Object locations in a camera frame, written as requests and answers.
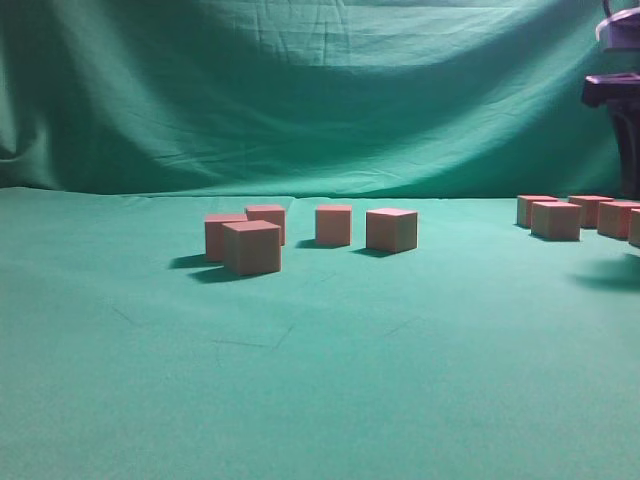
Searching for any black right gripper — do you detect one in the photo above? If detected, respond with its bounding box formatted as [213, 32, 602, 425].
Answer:
[581, 4, 640, 201]

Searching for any pink cube column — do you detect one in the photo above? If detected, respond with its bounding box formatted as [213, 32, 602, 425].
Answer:
[223, 220, 281, 276]
[568, 195, 613, 229]
[516, 195, 558, 228]
[204, 214, 248, 262]
[245, 204, 286, 246]
[596, 201, 639, 240]
[531, 201, 581, 241]

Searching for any green cloth backdrop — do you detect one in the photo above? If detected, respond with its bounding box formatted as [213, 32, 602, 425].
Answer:
[1, 1, 639, 198]

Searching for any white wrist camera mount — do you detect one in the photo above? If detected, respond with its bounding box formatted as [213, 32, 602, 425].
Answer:
[595, 7, 639, 50]

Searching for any pink cube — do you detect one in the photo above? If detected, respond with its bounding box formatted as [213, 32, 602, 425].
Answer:
[315, 205, 352, 246]
[365, 208, 418, 253]

